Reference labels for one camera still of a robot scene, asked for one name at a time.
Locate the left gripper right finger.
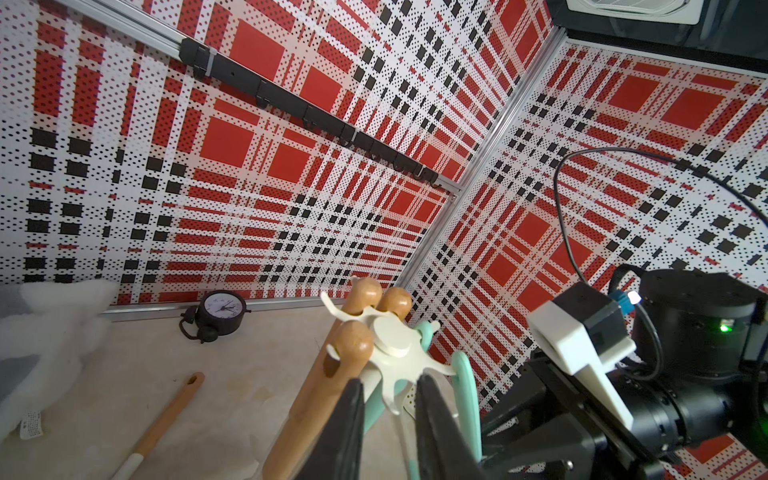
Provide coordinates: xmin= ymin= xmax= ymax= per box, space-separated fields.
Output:
xmin=415 ymin=374 xmax=485 ymax=480

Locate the small black alarm clock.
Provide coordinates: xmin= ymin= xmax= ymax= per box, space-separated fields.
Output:
xmin=179 ymin=290 xmax=250 ymax=343

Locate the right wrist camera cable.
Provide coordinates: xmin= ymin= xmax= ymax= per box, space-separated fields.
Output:
xmin=551 ymin=146 xmax=768 ymax=385

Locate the cream skimmer green handle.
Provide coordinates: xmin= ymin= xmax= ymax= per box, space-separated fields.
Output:
xmin=407 ymin=350 xmax=484 ymax=480
xmin=360 ymin=317 xmax=440 ymax=432

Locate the grey white plush toy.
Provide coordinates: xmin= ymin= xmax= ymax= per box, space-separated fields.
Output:
xmin=1 ymin=279 xmax=119 ymax=438

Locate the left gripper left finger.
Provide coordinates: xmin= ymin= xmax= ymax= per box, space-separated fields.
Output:
xmin=294 ymin=378 xmax=365 ymax=480

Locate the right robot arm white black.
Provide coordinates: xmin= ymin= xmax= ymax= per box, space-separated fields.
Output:
xmin=481 ymin=270 xmax=767 ymax=479

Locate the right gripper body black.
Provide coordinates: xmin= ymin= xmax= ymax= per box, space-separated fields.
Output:
xmin=481 ymin=353 xmax=684 ymax=479

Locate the slotted spoon wooden handle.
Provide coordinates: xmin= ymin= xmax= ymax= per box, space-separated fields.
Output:
xmin=111 ymin=372 xmax=205 ymax=480

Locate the cream utensil rack stand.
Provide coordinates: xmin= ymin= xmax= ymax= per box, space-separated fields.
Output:
xmin=320 ymin=287 xmax=457 ymax=415

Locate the skimmer wooden handle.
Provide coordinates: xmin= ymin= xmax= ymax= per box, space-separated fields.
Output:
xmin=261 ymin=321 xmax=374 ymax=479
xmin=288 ymin=278 xmax=383 ymax=418
xmin=376 ymin=287 xmax=413 ymax=323

